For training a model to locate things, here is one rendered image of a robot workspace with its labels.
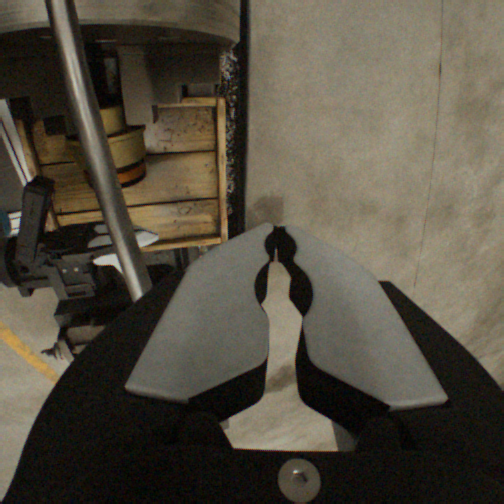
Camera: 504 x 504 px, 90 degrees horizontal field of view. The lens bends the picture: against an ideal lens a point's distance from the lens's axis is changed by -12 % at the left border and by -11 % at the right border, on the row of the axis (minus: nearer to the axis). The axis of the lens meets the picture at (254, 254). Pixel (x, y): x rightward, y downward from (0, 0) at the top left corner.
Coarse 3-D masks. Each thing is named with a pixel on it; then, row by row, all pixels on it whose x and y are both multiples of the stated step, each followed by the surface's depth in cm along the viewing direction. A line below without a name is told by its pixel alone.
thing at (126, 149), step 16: (112, 112) 28; (112, 128) 29; (128, 128) 31; (144, 128) 32; (112, 144) 29; (128, 144) 30; (144, 144) 33; (80, 160) 30; (128, 160) 31; (144, 160) 35; (128, 176) 32; (144, 176) 35
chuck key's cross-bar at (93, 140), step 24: (48, 0) 9; (72, 0) 10; (72, 24) 10; (72, 48) 10; (72, 72) 10; (72, 96) 11; (96, 120) 11; (96, 144) 11; (96, 168) 12; (96, 192) 12; (120, 192) 13; (120, 216) 13; (120, 240) 13; (120, 264) 14; (144, 264) 14; (144, 288) 14
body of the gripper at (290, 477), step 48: (192, 432) 4; (384, 432) 4; (96, 480) 3; (144, 480) 3; (192, 480) 3; (240, 480) 4; (288, 480) 4; (336, 480) 4; (384, 480) 4; (432, 480) 3; (480, 480) 3
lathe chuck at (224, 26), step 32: (0, 0) 12; (32, 0) 13; (96, 0) 14; (128, 0) 15; (160, 0) 16; (192, 0) 18; (224, 0) 20; (0, 32) 13; (32, 32) 15; (96, 32) 18; (128, 32) 19; (160, 32) 20; (192, 32) 20; (224, 32) 22
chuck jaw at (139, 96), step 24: (120, 48) 25; (144, 48) 26; (168, 48) 26; (192, 48) 26; (216, 48) 27; (120, 72) 27; (144, 72) 27; (168, 72) 27; (192, 72) 28; (216, 72) 28; (144, 96) 28; (168, 96) 29; (144, 120) 30
